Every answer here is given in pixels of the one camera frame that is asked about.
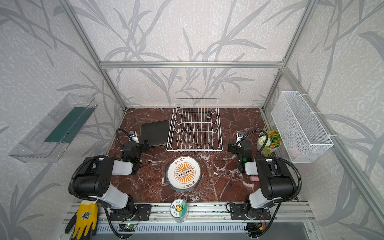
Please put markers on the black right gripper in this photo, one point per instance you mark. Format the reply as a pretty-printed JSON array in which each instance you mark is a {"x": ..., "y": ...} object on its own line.
[{"x": 236, "y": 147}]

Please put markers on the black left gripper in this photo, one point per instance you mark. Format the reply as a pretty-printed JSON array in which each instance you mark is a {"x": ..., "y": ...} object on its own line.
[{"x": 139, "y": 145}]

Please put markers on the white round plate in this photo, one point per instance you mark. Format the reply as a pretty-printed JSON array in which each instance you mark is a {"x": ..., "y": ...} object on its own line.
[{"x": 183, "y": 173}]

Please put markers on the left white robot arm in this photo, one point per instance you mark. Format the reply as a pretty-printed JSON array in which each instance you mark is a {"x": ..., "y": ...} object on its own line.
[{"x": 91, "y": 181}]

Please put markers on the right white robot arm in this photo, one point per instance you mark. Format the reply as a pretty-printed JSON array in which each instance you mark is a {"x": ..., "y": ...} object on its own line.
[{"x": 280, "y": 181}]

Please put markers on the white ribbed flower pot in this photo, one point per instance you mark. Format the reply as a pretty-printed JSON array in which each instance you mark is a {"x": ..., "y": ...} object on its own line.
[{"x": 267, "y": 144}]

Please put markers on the purple pink spoon toy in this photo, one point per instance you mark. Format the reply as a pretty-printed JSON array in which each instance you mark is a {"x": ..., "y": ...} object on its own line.
[{"x": 254, "y": 178}]

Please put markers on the pink item in basket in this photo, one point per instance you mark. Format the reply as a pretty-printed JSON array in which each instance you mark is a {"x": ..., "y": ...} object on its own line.
[{"x": 295, "y": 152}]

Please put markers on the green mat in shelf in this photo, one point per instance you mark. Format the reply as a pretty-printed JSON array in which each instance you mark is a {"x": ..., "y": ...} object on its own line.
[{"x": 70, "y": 126}]

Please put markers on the round green labelled can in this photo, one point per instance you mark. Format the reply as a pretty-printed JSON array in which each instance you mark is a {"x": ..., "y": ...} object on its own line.
[{"x": 179, "y": 210}]

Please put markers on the green circuit board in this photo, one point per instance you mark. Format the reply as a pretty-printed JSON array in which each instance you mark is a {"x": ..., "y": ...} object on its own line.
[{"x": 127, "y": 227}]

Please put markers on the yellow black work glove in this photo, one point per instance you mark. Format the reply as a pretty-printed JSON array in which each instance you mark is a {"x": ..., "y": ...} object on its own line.
[{"x": 84, "y": 221}]

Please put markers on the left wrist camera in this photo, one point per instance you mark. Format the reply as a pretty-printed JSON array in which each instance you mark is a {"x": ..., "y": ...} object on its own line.
[{"x": 133, "y": 136}]

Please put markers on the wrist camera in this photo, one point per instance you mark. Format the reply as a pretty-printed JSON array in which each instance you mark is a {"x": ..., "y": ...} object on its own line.
[
  {"x": 133, "y": 136},
  {"x": 239, "y": 136}
]

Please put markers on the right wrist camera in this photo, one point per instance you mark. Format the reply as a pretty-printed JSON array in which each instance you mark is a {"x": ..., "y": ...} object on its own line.
[{"x": 239, "y": 136}]

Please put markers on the white wire dish rack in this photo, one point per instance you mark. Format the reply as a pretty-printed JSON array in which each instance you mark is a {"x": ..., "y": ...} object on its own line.
[{"x": 195, "y": 126}]

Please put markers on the white mesh wall basket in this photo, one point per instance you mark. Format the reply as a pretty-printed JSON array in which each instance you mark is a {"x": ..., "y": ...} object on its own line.
[{"x": 299, "y": 127}]

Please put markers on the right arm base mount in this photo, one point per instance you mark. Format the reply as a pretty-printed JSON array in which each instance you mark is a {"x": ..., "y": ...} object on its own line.
[{"x": 240, "y": 211}]

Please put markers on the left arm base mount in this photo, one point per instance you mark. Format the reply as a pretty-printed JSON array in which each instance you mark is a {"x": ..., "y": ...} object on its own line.
[{"x": 141, "y": 212}]

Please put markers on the aluminium frame rail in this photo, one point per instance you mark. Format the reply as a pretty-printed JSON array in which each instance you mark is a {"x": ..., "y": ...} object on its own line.
[{"x": 355, "y": 173}]

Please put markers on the clear plastic wall shelf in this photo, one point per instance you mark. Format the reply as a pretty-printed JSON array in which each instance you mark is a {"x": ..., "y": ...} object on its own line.
[{"x": 33, "y": 149}]

